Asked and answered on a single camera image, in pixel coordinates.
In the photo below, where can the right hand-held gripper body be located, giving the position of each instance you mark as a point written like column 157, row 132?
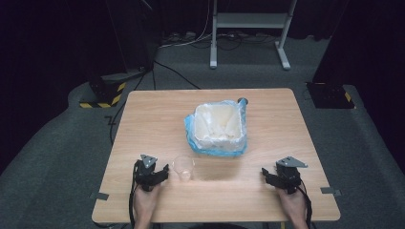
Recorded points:
column 289, row 176

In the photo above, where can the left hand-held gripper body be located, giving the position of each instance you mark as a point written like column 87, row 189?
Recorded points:
column 147, row 173

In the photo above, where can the clear plastic cup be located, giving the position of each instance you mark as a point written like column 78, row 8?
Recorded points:
column 184, row 168

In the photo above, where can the white square bin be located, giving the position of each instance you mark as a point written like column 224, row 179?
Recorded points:
column 218, row 122

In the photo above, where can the person's left hand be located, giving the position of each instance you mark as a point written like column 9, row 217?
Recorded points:
column 145, row 202

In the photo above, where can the person's right hand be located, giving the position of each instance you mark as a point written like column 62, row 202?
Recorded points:
column 293, row 205

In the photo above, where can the grey tape piece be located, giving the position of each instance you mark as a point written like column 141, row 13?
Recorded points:
column 330, row 191
column 99, row 196

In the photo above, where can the black stand base striped edge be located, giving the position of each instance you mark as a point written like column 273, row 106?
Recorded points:
column 106, row 92

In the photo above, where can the white metal stand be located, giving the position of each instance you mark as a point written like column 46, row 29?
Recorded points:
column 250, row 20

